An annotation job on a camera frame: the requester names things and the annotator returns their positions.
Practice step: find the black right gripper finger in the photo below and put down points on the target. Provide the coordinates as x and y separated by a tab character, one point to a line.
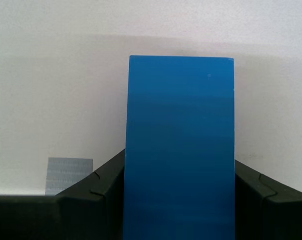
65	217
268	217

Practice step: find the blue rectangular block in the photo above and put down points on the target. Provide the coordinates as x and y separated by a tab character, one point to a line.
179	145

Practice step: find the grey tape strip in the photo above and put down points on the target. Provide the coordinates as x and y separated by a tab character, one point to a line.
64	172

